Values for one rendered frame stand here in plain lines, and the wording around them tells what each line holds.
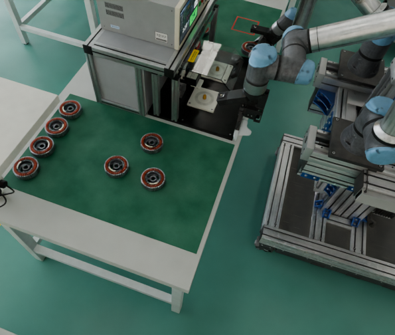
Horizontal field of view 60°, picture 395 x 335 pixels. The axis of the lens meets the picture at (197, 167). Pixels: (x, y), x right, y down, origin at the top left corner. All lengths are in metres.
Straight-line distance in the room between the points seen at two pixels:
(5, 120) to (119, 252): 0.66
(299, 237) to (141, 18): 1.49
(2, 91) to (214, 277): 1.53
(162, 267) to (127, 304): 0.78
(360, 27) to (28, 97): 1.12
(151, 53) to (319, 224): 1.42
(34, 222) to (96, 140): 0.48
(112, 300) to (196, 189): 0.94
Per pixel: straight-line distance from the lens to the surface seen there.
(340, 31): 1.17
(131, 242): 1.49
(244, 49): 2.17
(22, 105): 1.37
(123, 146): 1.74
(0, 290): 2.41
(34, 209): 1.65
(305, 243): 2.19
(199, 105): 1.87
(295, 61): 1.09
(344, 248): 2.30
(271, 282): 2.29
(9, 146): 1.26
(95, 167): 1.69
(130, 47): 1.67
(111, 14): 1.71
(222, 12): 2.60
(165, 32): 1.63
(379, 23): 1.18
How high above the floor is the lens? 2.13
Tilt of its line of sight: 57 degrees down
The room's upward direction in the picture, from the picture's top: 7 degrees clockwise
